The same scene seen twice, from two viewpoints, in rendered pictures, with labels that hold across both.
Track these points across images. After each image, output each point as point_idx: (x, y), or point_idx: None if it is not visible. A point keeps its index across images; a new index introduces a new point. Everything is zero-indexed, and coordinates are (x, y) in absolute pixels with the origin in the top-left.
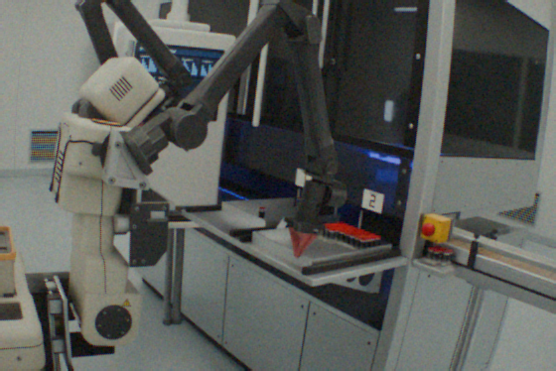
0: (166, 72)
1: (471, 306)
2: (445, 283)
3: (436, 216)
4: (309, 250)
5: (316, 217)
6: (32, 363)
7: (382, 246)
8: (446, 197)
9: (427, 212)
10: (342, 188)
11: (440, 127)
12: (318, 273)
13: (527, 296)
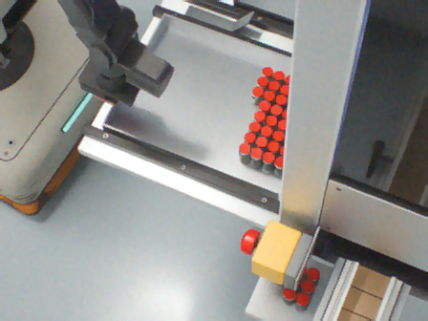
0: None
1: None
2: (411, 317)
3: (273, 243)
4: (193, 95)
5: (108, 87)
6: None
7: (252, 183)
8: (371, 236)
9: (304, 220)
10: (152, 80)
11: (316, 144)
12: (105, 143)
13: None
